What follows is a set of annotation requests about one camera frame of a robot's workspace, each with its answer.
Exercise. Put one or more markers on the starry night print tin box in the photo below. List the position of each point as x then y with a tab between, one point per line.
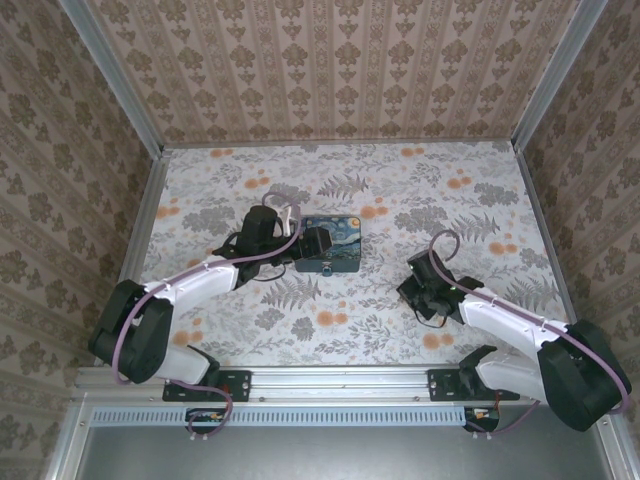
345	240

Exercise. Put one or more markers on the aluminium table edge rail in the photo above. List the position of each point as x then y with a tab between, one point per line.
136	250
552	250

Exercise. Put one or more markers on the thin aluminium wall rail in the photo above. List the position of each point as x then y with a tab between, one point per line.
340	145

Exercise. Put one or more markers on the grey sheet metal panel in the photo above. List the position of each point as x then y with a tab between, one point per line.
325	455

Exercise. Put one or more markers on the small blue padlock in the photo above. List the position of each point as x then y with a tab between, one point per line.
326	271

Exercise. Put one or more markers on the aluminium frame post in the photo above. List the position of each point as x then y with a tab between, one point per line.
544	75
119	75

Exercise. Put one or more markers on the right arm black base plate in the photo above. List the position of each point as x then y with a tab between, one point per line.
442	385

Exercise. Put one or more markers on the long aluminium base rail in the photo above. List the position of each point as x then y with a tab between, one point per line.
340	385

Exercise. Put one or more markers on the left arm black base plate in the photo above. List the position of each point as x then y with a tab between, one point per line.
240	385

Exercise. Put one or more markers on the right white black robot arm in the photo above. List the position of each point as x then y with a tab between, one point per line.
505	325

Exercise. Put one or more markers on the small black connector board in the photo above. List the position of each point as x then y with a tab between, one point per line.
482	417
205	417

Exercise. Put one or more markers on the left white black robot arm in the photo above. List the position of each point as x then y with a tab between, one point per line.
210	282

